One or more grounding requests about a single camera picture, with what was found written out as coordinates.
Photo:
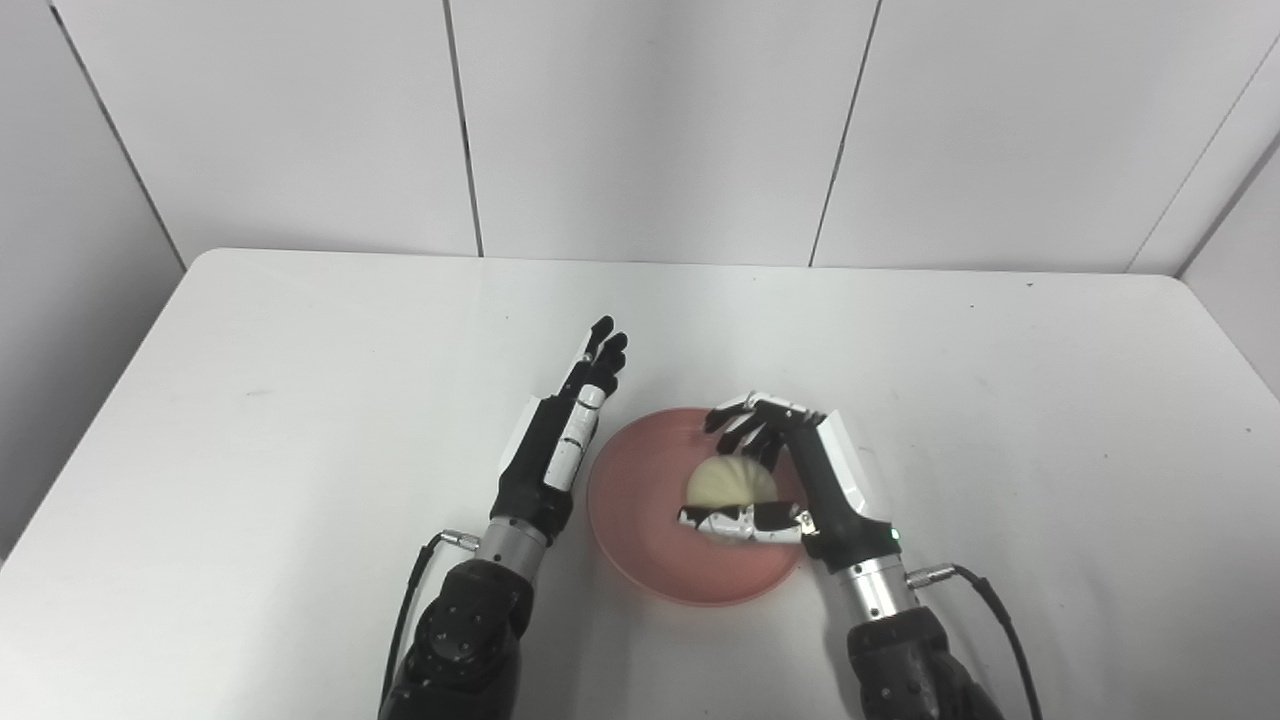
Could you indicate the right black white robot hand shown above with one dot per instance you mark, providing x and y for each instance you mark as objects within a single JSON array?
[{"x": 810, "y": 480}]

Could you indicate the pink round plate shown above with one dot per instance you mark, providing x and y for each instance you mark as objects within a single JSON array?
[{"x": 660, "y": 550}]

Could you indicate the white steamed bun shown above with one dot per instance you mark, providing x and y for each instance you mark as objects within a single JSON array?
[{"x": 728, "y": 482}]

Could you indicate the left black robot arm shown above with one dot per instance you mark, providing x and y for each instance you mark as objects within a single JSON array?
[{"x": 470, "y": 630}]

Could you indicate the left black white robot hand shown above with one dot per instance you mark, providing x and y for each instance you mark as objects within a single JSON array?
[{"x": 555, "y": 450}]

